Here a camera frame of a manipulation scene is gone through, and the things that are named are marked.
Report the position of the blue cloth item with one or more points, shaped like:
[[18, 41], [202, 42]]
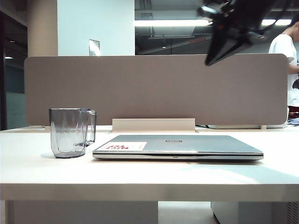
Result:
[[294, 121]]

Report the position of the beige desk divider panel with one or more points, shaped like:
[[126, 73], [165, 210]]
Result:
[[140, 93]]

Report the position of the red ceiling sign strip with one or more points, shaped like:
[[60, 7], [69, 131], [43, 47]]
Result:
[[197, 41]]

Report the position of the black rounded object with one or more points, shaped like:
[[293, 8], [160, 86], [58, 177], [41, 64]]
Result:
[[296, 84]]

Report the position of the small framed wall sign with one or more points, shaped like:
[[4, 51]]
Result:
[[94, 47]]

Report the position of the silver Dell laptop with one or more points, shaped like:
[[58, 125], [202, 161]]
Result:
[[210, 147]]

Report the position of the transparent grey plastic cup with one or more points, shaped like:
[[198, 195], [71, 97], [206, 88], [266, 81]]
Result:
[[67, 133]]

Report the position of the person in white t-shirt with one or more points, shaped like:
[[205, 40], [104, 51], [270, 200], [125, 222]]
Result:
[[282, 53]]

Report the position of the long ceiling light strip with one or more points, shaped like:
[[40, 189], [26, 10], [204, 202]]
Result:
[[172, 23]]

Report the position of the white red Nice Try sticker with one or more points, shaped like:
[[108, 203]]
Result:
[[125, 146]]

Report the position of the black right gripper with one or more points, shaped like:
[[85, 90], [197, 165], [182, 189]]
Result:
[[233, 14]]

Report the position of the round ceiling spot lamp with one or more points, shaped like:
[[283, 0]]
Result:
[[164, 46]]

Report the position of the beige desk support panel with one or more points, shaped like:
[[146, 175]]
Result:
[[81, 213]]

